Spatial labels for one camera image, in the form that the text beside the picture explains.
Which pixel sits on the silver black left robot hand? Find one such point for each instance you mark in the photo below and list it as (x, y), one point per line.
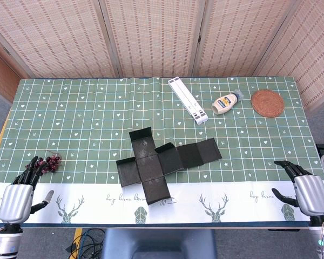
(16, 202)

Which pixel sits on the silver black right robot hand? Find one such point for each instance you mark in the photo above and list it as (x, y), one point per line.
(313, 194)

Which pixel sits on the black folding cardboard box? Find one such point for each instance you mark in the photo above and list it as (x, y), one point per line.
(148, 167)

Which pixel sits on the dark red grape bunch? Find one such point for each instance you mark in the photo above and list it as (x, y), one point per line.
(53, 161)

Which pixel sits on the round brown woven coaster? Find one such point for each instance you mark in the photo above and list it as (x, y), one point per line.
(267, 103)

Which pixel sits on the green grid tablecloth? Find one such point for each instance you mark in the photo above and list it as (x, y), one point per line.
(70, 108)

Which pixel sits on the brown wooden door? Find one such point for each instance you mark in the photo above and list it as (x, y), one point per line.
(0, 78)

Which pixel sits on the cream mayonnaise squeeze bottle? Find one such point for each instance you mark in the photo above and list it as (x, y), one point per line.
(224, 103)

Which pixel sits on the bamboo folding screen panel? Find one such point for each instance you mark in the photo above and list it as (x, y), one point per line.
(240, 35)
(56, 35)
(154, 35)
(316, 54)

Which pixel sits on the grey blue robot torso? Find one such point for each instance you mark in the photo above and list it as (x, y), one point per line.
(156, 242)

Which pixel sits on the white folding stand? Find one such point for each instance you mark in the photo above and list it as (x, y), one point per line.
(187, 101)

